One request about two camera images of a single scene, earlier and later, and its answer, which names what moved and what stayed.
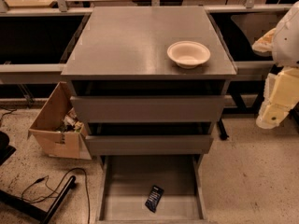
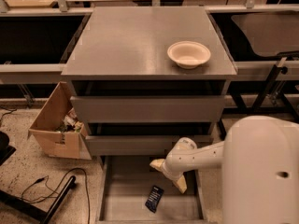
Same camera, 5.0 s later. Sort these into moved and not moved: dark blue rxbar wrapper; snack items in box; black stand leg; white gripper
Moved: white gripper
Not moved: snack items in box; dark blue rxbar wrapper; black stand leg
